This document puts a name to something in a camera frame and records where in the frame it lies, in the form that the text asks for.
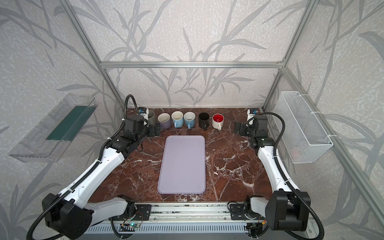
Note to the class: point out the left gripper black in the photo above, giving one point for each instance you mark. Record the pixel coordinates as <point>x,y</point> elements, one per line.
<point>152,130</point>

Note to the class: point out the black mug white rim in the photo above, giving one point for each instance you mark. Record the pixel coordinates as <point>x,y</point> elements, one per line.
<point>204,121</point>

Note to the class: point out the grey mug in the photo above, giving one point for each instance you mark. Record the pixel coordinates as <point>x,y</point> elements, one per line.
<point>152,117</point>

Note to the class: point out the lilac purple mug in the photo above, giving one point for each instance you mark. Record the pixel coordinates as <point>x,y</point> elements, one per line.
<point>165,121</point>

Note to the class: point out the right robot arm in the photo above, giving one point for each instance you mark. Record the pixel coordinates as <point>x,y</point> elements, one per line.
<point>289,208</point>

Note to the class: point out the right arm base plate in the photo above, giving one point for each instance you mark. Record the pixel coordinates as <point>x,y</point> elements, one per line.
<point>238,212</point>

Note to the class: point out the small green circuit board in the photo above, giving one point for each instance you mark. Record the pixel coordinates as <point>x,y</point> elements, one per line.
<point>132,225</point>

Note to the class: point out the lilac rectangular tray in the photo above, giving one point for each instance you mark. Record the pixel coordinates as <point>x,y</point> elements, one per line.
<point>183,169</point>

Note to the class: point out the white slotted vent strip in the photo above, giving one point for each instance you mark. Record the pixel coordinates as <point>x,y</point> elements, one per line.
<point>183,228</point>

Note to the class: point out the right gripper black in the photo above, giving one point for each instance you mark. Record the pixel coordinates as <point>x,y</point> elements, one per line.
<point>241,129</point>

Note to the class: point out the aluminium front rail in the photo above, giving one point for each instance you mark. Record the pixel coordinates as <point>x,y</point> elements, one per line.
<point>166,212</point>

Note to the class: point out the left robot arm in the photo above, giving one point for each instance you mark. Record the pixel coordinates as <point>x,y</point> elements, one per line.
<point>69,212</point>

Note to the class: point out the white wire mesh basket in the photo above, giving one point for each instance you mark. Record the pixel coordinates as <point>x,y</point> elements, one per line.
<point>304,137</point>

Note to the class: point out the light blue mug front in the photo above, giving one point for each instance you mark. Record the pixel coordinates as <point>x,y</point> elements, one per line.
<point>178,119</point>

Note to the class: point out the cream white mug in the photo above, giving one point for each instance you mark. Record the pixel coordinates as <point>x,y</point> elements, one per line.
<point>218,121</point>

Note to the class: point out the clear plastic wall bin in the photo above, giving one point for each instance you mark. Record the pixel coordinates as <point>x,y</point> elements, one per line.
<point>47,142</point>

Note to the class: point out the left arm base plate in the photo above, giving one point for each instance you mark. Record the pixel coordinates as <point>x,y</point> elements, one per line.
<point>140,212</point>

